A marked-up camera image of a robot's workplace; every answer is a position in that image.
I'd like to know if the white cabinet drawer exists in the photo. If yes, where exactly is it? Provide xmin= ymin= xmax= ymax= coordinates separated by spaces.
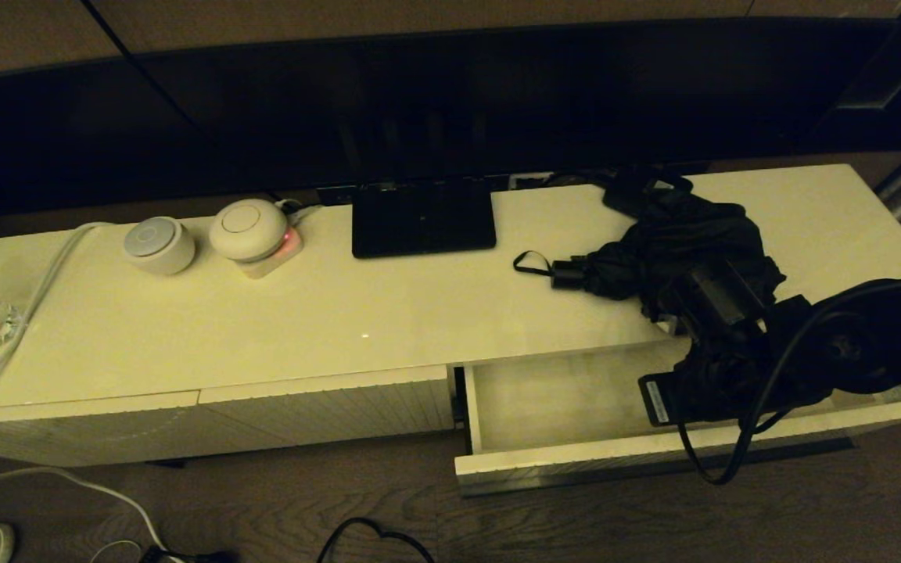
xmin=454 ymin=344 xmax=901 ymax=497

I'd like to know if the black umbrella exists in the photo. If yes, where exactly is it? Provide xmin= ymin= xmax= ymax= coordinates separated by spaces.
xmin=513 ymin=188 xmax=786 ymax=323

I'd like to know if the white low TV cabinet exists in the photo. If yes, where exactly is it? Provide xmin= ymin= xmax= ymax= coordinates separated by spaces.
xmin=0 ymin=163 xmax=901 ymax=470

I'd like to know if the small black box with sticker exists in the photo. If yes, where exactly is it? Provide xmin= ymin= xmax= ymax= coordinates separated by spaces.
xmin=601 ymin=168 xmax=692 ymax=220

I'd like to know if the white ribbed cabinet front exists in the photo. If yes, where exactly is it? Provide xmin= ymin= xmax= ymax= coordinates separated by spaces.
xmin=200 ymin=364 xmax=454 ymax=453
xmin=0 ymin=391 xmax=203 ymax=470

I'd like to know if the black flat television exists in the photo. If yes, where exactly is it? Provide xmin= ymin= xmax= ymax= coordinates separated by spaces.
xmin=0 ymin=20 xmax=901 ymax=216

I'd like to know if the white round dome device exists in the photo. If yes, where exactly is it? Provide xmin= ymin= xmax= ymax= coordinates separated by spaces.
xmin=209 ymin=199 xmax=289 ymax=263

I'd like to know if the black floor plug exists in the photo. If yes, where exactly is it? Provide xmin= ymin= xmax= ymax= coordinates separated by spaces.
xmin=142 ymin=550 xmax=236 ymax=563

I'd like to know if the white speaker with grey top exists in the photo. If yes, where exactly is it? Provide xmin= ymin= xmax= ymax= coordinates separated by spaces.
xmin=123 ymin=217 xmax=196 ymax=276

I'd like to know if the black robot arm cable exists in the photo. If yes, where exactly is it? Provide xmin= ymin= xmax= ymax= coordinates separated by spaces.
xmin=677 ymin=281 xmax=901 ymax=486

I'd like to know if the black television base plate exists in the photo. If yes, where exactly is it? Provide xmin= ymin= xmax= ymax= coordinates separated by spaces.
xmin=351 ymin=181 xmax=497 ymax=260

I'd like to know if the black floor cable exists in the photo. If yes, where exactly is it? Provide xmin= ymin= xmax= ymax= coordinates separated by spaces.
xmin=316 ymin=517 xmax=436 ymax=563

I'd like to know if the thin white cable loop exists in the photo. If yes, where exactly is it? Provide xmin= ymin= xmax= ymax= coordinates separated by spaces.
xmin=91 ymin=541 xmax=143 ymax=563

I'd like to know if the thick white power cable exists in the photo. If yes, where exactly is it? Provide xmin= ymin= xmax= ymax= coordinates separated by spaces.
xmin=0 ymin=223 xmax=166 ymax=558

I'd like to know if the thin black wall cable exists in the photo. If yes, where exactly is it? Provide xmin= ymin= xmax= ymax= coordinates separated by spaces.
xmin=81 ymin=0 xmax=283 ymax=203

